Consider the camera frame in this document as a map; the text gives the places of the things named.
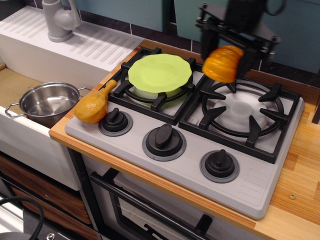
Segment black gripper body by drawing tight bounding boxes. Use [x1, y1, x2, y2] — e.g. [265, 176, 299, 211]
[196, 3, 280, 54]

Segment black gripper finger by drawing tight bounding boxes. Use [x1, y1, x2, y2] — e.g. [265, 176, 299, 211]
[236, 47, 260, 78]
[200, 27, 219, 60]

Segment orange toy pumpkin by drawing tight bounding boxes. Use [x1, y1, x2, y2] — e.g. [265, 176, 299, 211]
[202, 45, 244, 84]

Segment toy chicken drumstick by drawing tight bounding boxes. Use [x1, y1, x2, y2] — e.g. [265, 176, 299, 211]
[74, 79, 117, 124]

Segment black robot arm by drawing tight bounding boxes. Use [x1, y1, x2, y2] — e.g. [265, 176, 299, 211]
[196, 0, 287, 83]

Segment light green plastic plate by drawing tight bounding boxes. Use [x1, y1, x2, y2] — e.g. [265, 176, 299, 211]
[128, 53, 192, 93]

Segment small steel pot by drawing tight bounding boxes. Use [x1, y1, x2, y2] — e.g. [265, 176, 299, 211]
[4, 82, 89, 129]

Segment white toy sink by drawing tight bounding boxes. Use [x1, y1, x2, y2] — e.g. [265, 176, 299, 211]
[0, 6, 142, 191]

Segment right black burner grate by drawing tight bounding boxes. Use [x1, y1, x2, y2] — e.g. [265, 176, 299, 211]
[178, 76, 305, 164]

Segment black burner grate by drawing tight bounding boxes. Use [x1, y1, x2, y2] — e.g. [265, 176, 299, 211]
[178, 76, 305, 164]
[108, 47, 205, 125]

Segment left black burner grate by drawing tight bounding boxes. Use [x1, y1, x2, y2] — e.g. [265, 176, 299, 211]
[108, 47, 205, 125]

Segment right black stove knob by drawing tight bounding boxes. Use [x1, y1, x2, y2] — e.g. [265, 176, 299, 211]
[200, 149, 240, 184]

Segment black stove knob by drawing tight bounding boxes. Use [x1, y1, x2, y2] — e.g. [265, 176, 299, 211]
[142, 123, 187, 162]
[200, 149, 240, 184]
[98, 107, 133, 137]

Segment middle black stove knob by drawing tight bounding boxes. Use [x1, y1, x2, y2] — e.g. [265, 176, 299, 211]
[142, 123, 187, 162]

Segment grey toy stove top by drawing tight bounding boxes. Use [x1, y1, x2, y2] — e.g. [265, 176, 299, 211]
[64, 47, 306, 221]

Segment left black stove knob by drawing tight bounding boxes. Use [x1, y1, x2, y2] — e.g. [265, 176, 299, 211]
[98, 107, 133, 137]

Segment grey toy faucet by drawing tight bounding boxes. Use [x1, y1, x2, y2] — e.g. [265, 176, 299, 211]
[42, 0, 81, 43]

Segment wooden drawer fronts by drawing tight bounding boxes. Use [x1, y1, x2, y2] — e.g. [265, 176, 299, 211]
[0, 152, 98, 240]

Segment black oven door handle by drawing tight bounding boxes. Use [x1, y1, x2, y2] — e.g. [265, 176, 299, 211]
[89, 168, 212, 240]

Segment black braided cable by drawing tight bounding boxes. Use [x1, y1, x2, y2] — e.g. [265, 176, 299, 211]
[0, 196, 45, 240]

